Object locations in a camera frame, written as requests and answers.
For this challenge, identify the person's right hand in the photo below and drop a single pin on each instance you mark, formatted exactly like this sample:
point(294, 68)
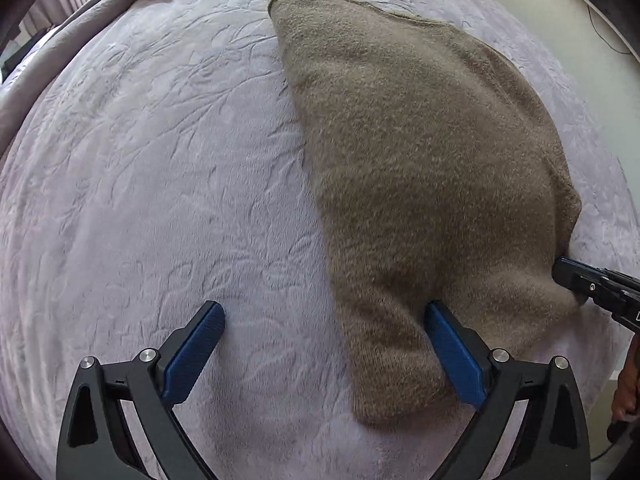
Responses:
point(626, 396)

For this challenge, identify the brown knit sweater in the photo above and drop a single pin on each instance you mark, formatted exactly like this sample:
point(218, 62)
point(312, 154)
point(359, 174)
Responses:
point(438, 174)

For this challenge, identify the lavender embossed bed blanket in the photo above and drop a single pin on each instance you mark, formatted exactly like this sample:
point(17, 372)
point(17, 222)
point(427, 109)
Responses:
point(162, 167)

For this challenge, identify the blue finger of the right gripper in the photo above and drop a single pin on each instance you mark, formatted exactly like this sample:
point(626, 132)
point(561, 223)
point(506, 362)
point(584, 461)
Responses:
point(582, 280)

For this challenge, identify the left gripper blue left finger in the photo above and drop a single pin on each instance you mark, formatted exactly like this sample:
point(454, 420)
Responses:
point(95, 439)

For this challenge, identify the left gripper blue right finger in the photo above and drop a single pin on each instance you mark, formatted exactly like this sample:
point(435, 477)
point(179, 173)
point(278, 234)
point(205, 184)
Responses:
point(552, 440)

